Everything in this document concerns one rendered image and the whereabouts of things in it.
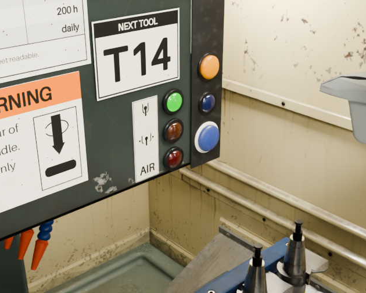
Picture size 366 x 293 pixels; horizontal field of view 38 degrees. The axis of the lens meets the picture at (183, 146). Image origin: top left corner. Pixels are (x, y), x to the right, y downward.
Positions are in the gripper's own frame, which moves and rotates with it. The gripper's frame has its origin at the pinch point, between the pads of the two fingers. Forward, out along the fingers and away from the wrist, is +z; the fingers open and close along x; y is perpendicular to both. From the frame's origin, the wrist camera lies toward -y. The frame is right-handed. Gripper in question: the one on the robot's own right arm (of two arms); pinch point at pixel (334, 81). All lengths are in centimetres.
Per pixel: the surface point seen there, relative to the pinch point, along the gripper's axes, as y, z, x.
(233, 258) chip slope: 85, 26, 84
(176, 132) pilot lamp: 5.8, 14.8, -3.9
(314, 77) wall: 23, 7, 79
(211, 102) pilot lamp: 3.7, 12.3, 0.4
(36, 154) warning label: 3.8, 23.0, -16.7
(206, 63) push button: -0.8, 12.7, -0.5
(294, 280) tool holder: 47, 4, 29
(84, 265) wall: 103, 81, 88
